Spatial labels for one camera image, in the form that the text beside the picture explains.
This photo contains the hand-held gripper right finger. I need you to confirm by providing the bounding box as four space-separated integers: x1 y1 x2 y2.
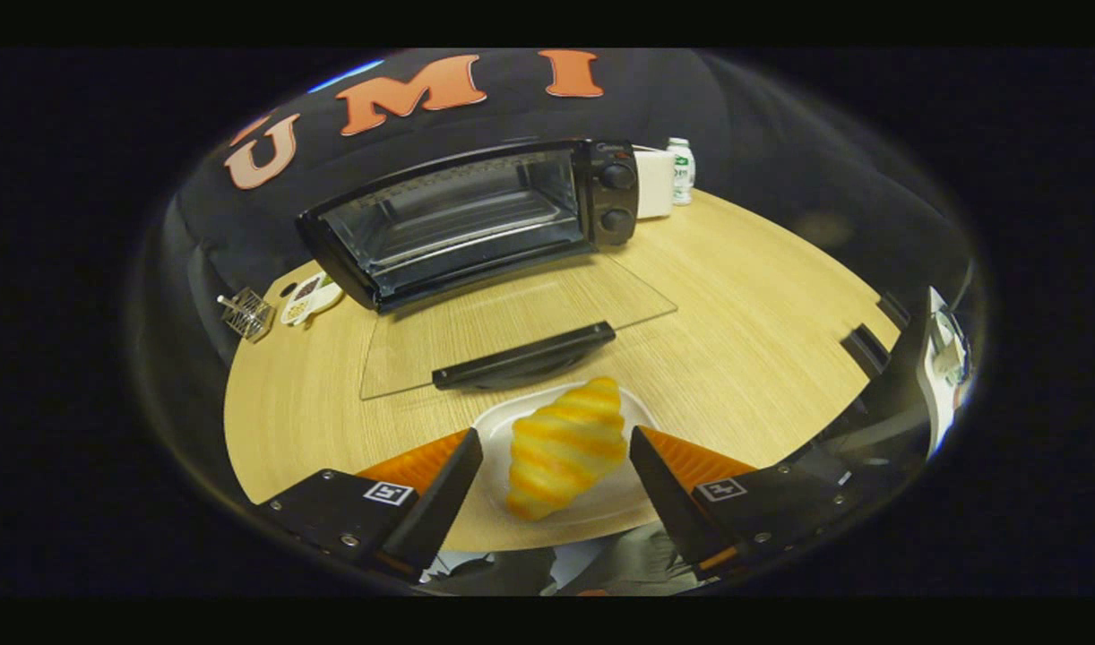
629 426 858 581

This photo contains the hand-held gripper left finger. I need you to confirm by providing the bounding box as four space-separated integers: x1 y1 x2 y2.
259 428 484 583

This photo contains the yellow croissant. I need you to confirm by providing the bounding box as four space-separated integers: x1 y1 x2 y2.
506 376 629 521

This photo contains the black toaster oven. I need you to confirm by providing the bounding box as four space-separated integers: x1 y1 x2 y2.
297 139 678 401

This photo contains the white oval plate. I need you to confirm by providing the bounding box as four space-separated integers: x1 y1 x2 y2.
471 383 665 529

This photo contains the small white printed dish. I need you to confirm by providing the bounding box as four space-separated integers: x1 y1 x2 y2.
280 271 345 327

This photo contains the white object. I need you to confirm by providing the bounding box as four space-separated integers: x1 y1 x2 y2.
924 287 972 449

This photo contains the white box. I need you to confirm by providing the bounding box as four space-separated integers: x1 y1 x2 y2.
634 148 675 219

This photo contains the white bottle green label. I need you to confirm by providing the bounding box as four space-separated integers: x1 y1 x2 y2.
667 137 696 206

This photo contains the metal wire holder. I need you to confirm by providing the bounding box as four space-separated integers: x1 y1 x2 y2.
217 287 275 343

